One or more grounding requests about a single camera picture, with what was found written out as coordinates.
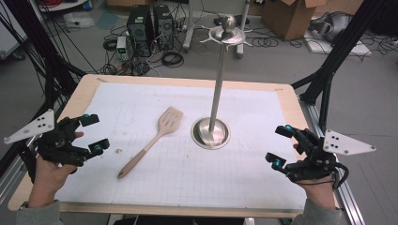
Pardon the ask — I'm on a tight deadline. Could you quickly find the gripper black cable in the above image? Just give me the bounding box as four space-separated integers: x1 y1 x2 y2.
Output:
17 142 38 184
331 162 350 190

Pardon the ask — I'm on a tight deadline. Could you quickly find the round white table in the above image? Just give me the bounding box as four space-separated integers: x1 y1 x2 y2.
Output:
37 0 89 13

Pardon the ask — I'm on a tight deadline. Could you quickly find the clear plastic bag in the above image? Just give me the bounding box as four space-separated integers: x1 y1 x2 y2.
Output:
64 11 96 29

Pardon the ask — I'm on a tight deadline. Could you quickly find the metal utensil stand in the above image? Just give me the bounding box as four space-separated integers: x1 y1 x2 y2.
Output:
191 13 253 150

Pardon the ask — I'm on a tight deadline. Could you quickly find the large black computer tower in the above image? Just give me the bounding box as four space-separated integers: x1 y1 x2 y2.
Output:
126 4 155 58

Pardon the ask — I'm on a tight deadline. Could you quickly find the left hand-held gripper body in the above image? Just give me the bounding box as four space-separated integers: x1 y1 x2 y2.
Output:
3 108 92 168

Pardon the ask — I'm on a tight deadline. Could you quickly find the brown cardboard box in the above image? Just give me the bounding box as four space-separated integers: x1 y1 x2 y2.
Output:
261 0 329 41

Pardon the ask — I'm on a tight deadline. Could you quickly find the thin coiled black cable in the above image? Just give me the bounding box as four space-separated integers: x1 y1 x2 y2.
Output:
250 37 280 49

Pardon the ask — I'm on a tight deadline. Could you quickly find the thick coiled black cable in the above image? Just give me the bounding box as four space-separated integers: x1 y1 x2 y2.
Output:
161 51 185 68

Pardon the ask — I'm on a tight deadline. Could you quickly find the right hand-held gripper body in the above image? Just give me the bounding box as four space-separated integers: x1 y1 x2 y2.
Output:
285 127 376 184

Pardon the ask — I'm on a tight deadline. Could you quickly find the white stand leg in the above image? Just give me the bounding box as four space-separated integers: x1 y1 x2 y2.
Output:
182 0 197 53
236 0 252 59

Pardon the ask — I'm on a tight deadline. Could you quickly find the white cabinet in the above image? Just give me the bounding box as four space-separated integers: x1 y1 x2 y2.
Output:
0 0 28 60

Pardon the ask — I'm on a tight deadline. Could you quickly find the person's left hand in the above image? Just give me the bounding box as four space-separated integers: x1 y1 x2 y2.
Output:
27 130 84 208

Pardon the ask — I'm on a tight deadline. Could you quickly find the white flat board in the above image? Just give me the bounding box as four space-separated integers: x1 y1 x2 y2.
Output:
304 31 374 57

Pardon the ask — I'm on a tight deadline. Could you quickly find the black metal frame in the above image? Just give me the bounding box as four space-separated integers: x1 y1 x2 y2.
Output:
0 0 87 186
290 0 389 135

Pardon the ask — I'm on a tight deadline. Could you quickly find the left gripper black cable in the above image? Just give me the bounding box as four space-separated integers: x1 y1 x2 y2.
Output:
17 142 38 184

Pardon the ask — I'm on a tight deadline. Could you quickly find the aluminium rail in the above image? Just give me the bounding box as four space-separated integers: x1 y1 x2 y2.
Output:
299 98 366 225
0 102 62 205

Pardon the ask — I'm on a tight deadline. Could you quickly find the person's right hand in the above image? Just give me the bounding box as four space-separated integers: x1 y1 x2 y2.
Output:
292 143 337 210

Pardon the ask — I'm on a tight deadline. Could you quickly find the slim black computer tower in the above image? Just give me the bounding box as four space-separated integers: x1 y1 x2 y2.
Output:
153 4 175 51

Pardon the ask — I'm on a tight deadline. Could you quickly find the small white power device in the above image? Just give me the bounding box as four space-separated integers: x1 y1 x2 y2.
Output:
115 36 128 54

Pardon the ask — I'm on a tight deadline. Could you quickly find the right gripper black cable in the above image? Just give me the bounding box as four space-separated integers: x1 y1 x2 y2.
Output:
331 162 350 190

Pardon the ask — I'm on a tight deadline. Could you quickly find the beige slotted spatula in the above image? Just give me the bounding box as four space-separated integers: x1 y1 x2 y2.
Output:
116 106 185 180

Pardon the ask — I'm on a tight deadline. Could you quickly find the grey and white bag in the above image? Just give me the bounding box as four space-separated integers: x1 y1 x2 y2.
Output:
309 11 353 43

